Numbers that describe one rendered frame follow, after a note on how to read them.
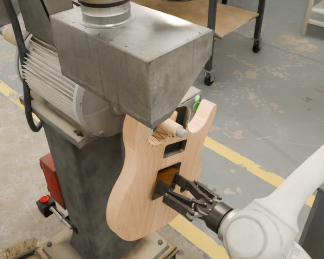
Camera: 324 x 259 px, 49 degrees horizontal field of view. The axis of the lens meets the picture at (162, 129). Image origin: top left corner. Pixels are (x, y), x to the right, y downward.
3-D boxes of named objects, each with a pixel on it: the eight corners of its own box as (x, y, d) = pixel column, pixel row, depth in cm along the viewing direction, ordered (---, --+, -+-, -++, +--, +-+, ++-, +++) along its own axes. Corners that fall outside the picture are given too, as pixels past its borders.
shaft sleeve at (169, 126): (132, 95, 98) (136, 103, 100) (124, 103, 97) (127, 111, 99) (181, 123, 88) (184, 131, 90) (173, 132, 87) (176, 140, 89)
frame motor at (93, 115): (21, 102, 123) (-1, 30, 107) (86, 73, 138) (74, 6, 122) (94, 158, 101) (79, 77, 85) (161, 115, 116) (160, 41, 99)
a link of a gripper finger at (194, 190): (209, 202, 92) (214, 201, 93) (188, 178, 101) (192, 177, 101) (205, 214, 94) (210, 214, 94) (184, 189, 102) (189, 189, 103)
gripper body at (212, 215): (213, 240, 87) (184, 219, 93) (231, 227, 94) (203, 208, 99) (221, 216, 85) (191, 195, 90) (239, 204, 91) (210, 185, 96)
